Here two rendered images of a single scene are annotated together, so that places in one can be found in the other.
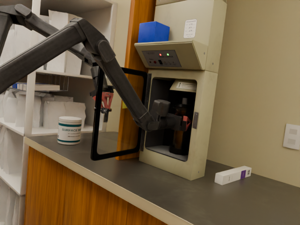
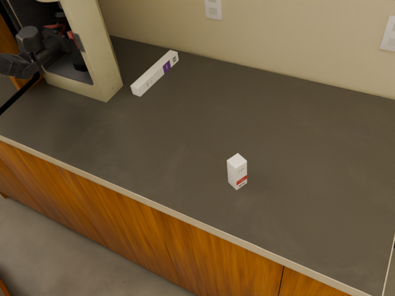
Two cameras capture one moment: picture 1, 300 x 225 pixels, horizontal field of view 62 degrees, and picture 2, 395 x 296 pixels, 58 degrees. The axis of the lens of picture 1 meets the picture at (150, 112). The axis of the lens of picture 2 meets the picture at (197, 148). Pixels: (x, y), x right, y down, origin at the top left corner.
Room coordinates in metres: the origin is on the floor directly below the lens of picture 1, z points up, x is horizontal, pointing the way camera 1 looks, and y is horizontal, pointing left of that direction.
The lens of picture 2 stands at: (-0.05, -0.39, 1.81)
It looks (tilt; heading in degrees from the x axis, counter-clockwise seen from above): 49 degrees down; 353
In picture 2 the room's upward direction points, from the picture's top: 9 degrees counter-clockwise
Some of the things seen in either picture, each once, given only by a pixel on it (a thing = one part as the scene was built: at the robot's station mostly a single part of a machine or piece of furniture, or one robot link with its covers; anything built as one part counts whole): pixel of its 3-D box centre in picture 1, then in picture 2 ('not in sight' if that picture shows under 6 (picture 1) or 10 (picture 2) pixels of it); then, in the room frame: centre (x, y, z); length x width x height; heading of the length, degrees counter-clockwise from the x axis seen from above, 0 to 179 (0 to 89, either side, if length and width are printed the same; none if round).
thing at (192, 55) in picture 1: (167, 56); not in sight; (1.11, -0.05, 1.46); 0.32 x 0.12 x 0.10; 48
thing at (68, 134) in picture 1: (69, 130); not in sight; (1.48, 0.46, 1.02); 0.13 x 0.13 x 0.15
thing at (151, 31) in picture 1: (153, 35); not in sight; (1.18, 0.02, 1.56); 0.10 x 0.10 x 0.09; 48
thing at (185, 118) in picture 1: (183, 122); (72, 35); (1.17, -0.16, 1.17); 0.09 x 0.07 x 0.07; 137
